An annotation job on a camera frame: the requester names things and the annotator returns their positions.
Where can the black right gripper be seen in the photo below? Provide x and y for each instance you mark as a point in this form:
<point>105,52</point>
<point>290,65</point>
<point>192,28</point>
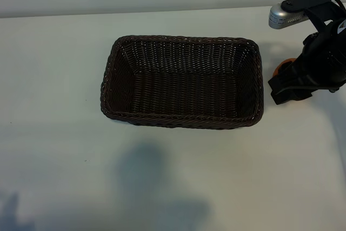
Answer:
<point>321,63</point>

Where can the orange citrus fruit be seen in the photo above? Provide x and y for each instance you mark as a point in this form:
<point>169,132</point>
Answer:
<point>281,70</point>

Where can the dark brown woven wicker basket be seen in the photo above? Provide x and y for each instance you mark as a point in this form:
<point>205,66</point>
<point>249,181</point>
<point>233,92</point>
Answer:
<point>183,93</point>

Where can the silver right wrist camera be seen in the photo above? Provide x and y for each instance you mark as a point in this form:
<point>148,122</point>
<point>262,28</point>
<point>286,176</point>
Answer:
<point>278,16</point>

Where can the black right camera mount bracket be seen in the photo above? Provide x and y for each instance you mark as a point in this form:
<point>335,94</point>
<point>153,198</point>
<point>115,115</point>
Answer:
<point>305,1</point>

